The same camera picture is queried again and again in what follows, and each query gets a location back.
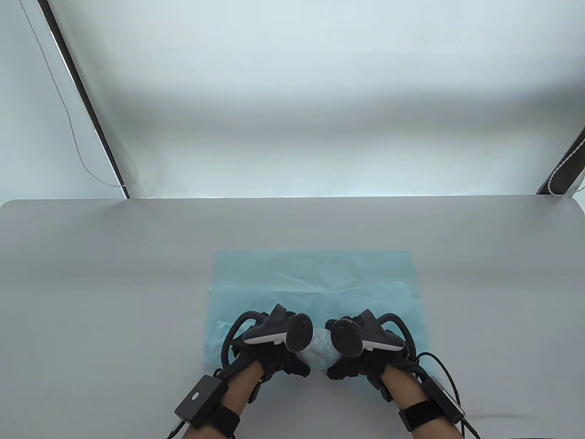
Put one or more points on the person's right hand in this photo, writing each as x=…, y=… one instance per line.
x=356, y=363

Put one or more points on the person's left hand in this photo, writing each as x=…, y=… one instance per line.
x=274, y=359

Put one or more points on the light blue gift wrapping paper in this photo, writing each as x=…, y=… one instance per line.
x=320, y=274

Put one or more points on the person's left forearm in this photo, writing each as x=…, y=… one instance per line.
x=237, y=384

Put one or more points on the person's right forearm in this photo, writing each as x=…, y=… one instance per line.
x=402, y=386

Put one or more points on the black and white controller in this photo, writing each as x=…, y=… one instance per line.
x=347, y=338
x=299, y=334

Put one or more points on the black sensor box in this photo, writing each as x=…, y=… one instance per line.
x=443, y=398
x=199, y=400

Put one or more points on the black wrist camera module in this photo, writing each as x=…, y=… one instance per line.
x=385, y=388
x=256, y=392

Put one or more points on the black frame pole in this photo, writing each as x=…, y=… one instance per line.
x=564, y=167
x=82, y=96

